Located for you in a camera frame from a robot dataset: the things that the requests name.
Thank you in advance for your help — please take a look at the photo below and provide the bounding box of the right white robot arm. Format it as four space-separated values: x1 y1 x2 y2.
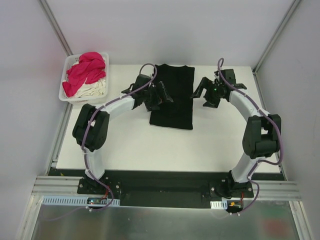
191 69 282 199

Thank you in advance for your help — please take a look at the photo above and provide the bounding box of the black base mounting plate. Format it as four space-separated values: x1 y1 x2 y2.
48 168 255 208

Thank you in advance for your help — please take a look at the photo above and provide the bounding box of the black graphic t shirt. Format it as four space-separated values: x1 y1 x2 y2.
149 64 195 130

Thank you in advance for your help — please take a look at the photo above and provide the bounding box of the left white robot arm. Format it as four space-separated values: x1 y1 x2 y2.
72 73 174 195

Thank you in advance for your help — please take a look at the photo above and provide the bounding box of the white cable duct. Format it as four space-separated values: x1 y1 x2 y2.
42 196 120 208
210 199 228 210

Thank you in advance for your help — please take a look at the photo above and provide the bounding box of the aluminium frame rail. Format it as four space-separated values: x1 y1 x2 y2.
31 176 81 196

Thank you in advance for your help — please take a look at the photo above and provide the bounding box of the left white cable duct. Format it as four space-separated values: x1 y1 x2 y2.
42 196 120 208

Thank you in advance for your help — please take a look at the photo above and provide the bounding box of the pink t shirt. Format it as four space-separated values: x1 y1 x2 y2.
62 51 107 98

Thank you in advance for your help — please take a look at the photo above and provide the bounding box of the white plastic basket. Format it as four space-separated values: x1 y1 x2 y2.
58 51 109 105

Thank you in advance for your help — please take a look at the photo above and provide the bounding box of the white t shirt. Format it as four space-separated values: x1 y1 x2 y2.
64 56 108 98

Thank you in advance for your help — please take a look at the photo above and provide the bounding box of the right white cable duct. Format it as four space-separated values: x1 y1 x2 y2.
210 199 228 210

